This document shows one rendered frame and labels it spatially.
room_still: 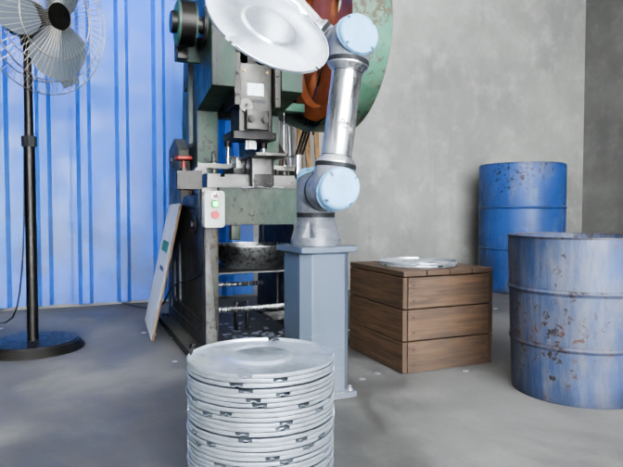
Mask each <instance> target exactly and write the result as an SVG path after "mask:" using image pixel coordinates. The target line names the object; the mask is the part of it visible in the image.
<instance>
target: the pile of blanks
mask: <svg viewBox="0 0 623 467"><path fill-rule="evenodd" d="M334 363H335V357H334V358H333V360H332V362H331V363H330V364H329V365H327V366H325V367H323V368H322V369H320V370H317V371H314V372H308V373H304V374H300V375H294V376H288V377H280V378H266V379H247V378H245V377H243V379H241V378H229V377H221V376H215V375H211V374H206V373H203V372H199V371H196V370H194V369H193V368H191V367H190V366H189V365H188V364H187V372H186V374H187V386H186V389H185V392H186V394H187V423H186V428H187V464H188V466H187V467H334V419H335V409H334V394H335V388H334V383H335V377H334V376H335V367H334Z"/></svg>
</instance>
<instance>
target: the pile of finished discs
mask: <svg viewBox="0 0 623 467"><path fill-rule="evenodd" d="M379 261H380V262H379V263H380V264H381V265H384V266H389V267H399V268H449V267H454V266H457V260H455V259H442V258H424V259H419V258H418V257H402V258H385V259H381V260H379Z"/></svg>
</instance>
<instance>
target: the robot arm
mask: <svg viewBox="0 0 623 467"><path fill-rule="evenodd" d="M292 1H293V2H294V3H296V4H297V5H298V6H299V9H300V10H301V11H300V13H301V14H302V13H304V14H306V15H307V14H309V15H310V16H311V17H312V18H313V19H314V21H315V22H316V23H317V24H318V26H319V27H320V28H321V30H322V32H323V33H324V36H325V38H326V41H327V43H328V47H329V55H328V59H327V60H326V62H325V64H327V65H328V67H329V68H330V69H331V70H332V75H331V82H330V90H329V97H328V105H327V112H326V120H325V127H324V142H323V150H322V155H321V156H320V157H318V158H317V159H316V160H315V165H314V167H309V168H305V169H302V170H299V172H298V174H297V180H296V184H297V222H296V225H295V228H294V231H293V233H292V237H291V245H292V246H341V239H340V235H339V232H338V229H337V224H336V221H335V211H340V210H343V209H346V208H349V207H350V206H351V205H352V204H353V203H354V202H355V201H356V199H357V197H358V195H359V193H360V183H359V179H358V178H357V176H356V164H355V162H354V161H353V160H352V151H353V144H354V136H355V129H356V121H357V114H358V106H359V99H360V91H361V83H362V75H363V74H364V73H365V72H366V71H367V70H368V69H369V61H370V54H371V53H372V52H373V51H374V50H375V48H376V46H377V43H378V32H377V28H376V26H375V25H374V23H373V22H372V21H371V20H370V19H369V18H367V17H366V16H365V15H362V14H357V13H354V14H349V15H347V16H346V17H344V18H342V19H341V20H340V21H339V22H338V23H337V24H336V25H335V26H333V25H332V24H331V23H330V22H329V21H328V20H327V19H321V18H320V17H319V15H318V14H317V13H316V12H315V11H314V10H313V9H312V8H311V6H310V5H309V4H308V3H307V2H306V1H305V0H292Z"/></svg>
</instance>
